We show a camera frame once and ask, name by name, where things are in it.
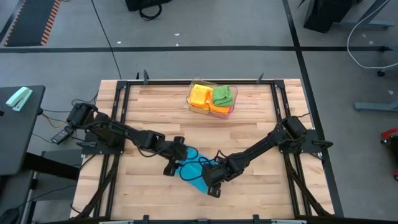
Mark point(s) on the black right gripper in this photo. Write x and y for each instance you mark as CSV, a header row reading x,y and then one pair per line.
x,y
214,175

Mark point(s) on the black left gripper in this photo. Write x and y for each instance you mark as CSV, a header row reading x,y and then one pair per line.
x,y
177,152

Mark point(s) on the blue microfiber towel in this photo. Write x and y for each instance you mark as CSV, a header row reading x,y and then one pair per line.
x,y
192,171

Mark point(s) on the yellow microfiber towel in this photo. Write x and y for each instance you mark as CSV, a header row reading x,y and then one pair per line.
x,y
203,90

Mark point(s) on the green microfiber towel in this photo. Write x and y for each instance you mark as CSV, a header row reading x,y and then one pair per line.
x,y
223,96

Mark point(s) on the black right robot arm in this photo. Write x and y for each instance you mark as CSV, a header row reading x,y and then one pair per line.
x,y
273,143

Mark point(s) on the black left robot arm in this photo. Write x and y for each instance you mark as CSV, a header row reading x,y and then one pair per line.
x,y
118,133

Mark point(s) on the clear plastic bin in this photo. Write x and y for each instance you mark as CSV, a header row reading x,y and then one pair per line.
x,y
235,90

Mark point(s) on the black power adapter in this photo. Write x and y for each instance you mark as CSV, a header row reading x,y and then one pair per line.
x,y
59,137

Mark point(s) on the black desk base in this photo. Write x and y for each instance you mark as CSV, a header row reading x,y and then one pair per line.
x,y
53,166

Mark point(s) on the black equipment box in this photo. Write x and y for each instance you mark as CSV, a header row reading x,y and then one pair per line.
x,y
140,3

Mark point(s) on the black side table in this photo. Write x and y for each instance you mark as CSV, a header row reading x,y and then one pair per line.
x,y
15,140

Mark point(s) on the mint green stapler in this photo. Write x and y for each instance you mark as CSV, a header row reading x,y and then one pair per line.
x,y
18,99

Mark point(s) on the grey metal desk foot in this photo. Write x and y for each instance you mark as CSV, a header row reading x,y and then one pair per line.
x,y
373,106
373,24

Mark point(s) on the red and black cart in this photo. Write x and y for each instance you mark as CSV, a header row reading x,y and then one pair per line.
x,y
388,133

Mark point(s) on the black caster wheel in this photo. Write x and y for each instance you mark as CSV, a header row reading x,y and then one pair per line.
x,y
380,73

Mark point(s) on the black cabinet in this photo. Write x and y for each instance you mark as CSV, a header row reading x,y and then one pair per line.
x,y
323,14

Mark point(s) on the black orange-edged floor mat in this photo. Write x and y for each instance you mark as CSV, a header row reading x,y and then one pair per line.
x,y
31,21

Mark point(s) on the black aluminium table frame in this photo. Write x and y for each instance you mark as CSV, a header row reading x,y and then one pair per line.
x,y
171,82

